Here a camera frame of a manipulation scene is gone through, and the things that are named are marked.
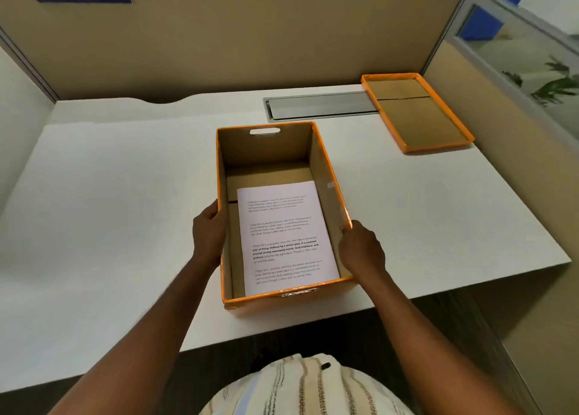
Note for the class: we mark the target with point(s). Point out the person's left hand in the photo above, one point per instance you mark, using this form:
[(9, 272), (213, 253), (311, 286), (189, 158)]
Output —
[(207, 238)]

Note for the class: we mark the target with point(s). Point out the person's right hand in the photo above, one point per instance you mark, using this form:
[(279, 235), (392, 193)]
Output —
[(364, 252)]

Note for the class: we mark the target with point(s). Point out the person's right thumb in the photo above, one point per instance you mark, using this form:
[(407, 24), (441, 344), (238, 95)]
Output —
[(360, 227)]

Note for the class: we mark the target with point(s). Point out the person's left thumb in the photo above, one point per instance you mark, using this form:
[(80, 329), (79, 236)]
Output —
[(212, 208)]

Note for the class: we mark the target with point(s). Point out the orange cardboard storage box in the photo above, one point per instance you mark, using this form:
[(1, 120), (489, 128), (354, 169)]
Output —
[(325, 175)]

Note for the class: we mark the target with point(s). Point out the person's right forearm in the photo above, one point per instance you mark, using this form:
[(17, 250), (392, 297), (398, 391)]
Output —
[(429, 347)]

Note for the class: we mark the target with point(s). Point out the person's left forearm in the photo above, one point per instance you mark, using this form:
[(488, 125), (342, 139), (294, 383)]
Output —
[(135, 338)]

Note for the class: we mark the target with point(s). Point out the printed white paper sheet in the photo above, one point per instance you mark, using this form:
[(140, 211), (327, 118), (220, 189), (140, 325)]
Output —
[(285, 238)]

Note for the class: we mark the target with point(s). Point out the orange cardboard box lid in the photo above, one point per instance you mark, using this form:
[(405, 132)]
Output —
[(416, 112)]

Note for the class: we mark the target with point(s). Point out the striped cream shirt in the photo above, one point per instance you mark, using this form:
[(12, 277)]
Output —
[(303, 387)]

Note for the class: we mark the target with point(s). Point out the beige cubicle partition panel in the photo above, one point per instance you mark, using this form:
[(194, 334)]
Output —
[(235, 35)]

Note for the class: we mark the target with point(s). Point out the green potted plant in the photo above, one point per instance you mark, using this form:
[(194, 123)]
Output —
[(549, 82)]

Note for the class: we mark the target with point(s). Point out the glass partition panel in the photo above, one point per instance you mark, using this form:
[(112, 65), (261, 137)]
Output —
[(520, 44)]

